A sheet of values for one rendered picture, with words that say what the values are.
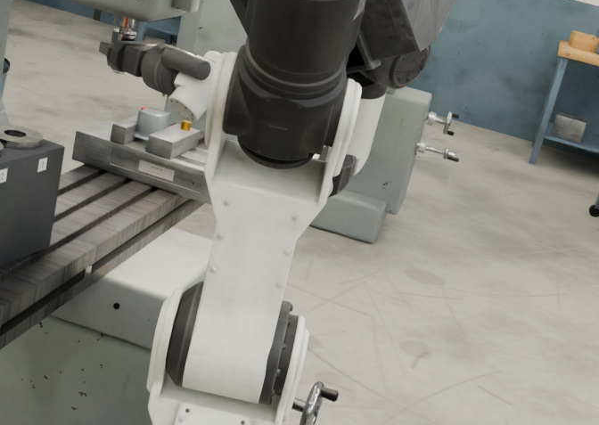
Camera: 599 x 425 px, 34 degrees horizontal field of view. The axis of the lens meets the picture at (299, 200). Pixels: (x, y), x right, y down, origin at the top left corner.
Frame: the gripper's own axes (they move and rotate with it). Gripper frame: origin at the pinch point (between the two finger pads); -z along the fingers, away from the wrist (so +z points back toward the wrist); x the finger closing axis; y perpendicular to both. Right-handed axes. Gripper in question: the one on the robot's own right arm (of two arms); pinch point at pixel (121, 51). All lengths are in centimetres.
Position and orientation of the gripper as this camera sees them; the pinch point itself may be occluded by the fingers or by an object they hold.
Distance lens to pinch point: 192.9
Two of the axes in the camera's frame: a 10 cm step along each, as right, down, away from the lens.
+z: 7.4, 3.5, -5.7
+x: -6.3, 1.0, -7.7
